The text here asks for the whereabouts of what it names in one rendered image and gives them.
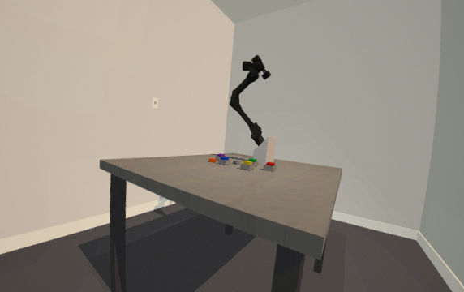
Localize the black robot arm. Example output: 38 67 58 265
230 61 265 146

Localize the green button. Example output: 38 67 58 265
249 159 259 167

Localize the yellow button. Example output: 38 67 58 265
240 161 254 171

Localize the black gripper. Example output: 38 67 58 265
251 55 271 79

